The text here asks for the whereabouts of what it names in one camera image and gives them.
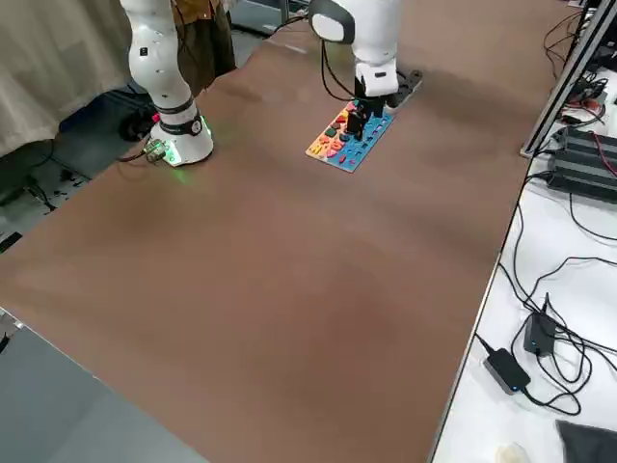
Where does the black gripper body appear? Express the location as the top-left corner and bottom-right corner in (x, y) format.
(354, 76), (388, 116)

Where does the colourful toy puzzle board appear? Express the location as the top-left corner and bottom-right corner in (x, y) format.
(304, 98), (397, 174)

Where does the person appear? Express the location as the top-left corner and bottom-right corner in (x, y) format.
(171, 0), (237, 95)

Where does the dark finned power supply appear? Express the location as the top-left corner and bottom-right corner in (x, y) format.
(544, 125), (617, 200)

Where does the black caster wheel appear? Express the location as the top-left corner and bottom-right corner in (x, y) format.
(119, 106), (151, 142)

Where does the black power adapter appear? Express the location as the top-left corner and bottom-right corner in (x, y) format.
(481, 347), (532, 397)
(523, 311), (561, 359)

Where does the beige curtain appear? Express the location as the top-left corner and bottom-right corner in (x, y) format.
(0, 0), (146, 158)

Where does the small cream object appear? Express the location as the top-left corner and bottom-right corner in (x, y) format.
(496, 441), (527, 463)

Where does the dark grey cloth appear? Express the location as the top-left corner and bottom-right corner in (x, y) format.
(553, 418), (617, 463)

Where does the grey side table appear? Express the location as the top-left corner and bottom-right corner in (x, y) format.
(0, 308), (211, 463)

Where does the black wrist bracket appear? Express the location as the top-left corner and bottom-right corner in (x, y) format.
(384, 68), (425, 110)

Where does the black cable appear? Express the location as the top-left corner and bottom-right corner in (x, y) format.
(317, 38), (358, 102)

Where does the aluminium frame post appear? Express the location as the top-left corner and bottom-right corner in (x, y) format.
(519, 0), (617, 158)

